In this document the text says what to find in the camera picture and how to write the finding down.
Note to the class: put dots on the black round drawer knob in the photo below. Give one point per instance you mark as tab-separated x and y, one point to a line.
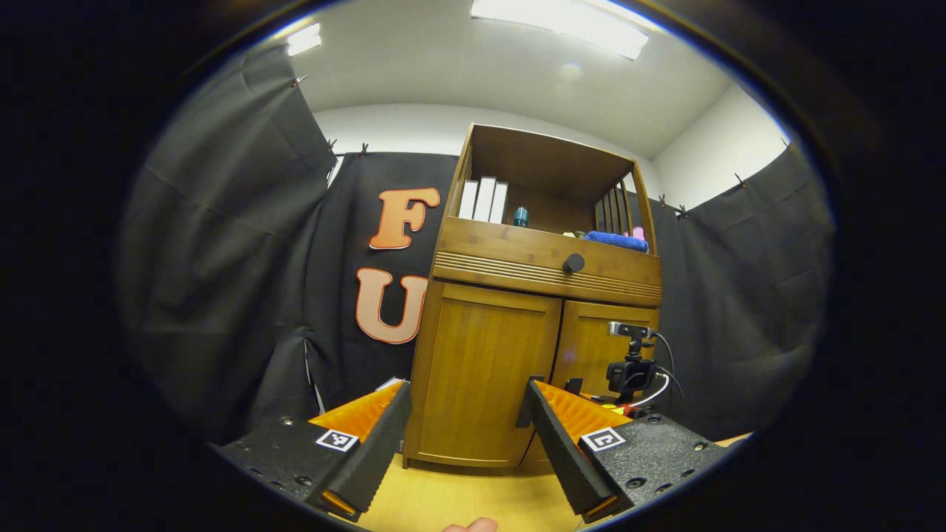
573	263

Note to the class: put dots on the blue folded towel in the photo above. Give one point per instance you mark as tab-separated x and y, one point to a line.
616	241

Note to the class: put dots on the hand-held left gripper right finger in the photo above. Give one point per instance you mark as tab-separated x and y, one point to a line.
562	451

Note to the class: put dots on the black backdrop cloth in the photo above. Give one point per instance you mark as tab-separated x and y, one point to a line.
222	258

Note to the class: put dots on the wooden shoe cabinet door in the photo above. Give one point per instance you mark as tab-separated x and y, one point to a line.
584	347
480	362

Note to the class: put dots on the teal bottle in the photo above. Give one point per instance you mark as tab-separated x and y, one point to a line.
520	217

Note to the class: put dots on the wooden cabinet drawer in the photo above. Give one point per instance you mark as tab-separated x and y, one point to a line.
502	247

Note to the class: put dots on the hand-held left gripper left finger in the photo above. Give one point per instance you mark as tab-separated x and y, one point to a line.
377	451

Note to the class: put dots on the lavender spine book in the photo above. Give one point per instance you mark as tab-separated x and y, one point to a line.
392	383

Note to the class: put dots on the white upright book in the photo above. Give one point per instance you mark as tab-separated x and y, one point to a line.
468	199
484	199
499	203

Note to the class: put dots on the wooden double-door shoe cabinet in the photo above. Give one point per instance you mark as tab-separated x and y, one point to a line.
547	159

